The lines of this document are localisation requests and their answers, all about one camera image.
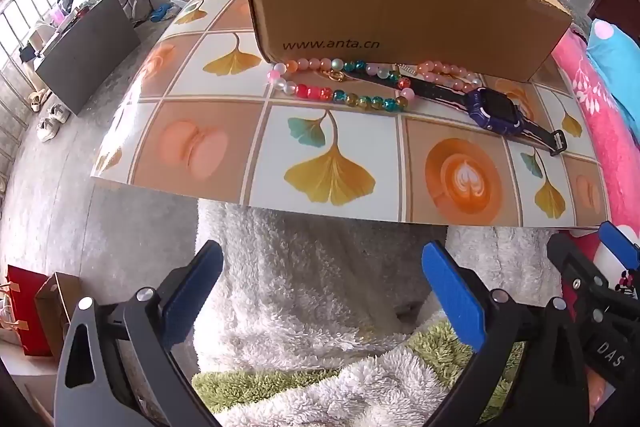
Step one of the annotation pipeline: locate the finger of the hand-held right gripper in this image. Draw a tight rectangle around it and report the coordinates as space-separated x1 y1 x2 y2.
598 221 640 269
546 233 614 329

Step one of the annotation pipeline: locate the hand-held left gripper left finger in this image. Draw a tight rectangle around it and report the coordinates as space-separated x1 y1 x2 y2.
54 240 224 427

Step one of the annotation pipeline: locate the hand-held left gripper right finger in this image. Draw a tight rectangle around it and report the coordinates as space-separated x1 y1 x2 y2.
421 241 607 427

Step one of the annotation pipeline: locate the purple smartwatch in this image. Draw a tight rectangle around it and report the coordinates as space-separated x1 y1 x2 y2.
350 69 569 156

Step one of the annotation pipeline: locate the pink bead bracelet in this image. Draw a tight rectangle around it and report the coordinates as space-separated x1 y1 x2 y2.
417 60 482 90

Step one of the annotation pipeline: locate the multicolour bead bracelet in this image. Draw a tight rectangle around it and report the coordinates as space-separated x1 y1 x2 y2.
267 57 417 114

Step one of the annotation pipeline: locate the person's right hand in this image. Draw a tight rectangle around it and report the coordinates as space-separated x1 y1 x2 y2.
588 369 618 416

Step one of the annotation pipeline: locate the white and green fluffy robe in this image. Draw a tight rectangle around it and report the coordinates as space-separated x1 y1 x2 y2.
192 201 601 427

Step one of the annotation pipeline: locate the small brown cardboard box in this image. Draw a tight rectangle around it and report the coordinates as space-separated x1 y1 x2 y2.
34 272 82 358

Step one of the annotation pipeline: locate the red gift bag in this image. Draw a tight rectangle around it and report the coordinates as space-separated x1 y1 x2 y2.
5 264 53 358

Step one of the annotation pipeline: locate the blue pillow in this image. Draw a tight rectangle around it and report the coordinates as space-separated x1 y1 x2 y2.
585 18 640 94

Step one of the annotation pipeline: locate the grey patterned blanket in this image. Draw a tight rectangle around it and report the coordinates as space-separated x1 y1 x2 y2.
520 0 593 38

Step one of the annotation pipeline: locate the grey cabinet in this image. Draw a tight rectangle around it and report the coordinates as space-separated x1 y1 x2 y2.
32 0 142 115

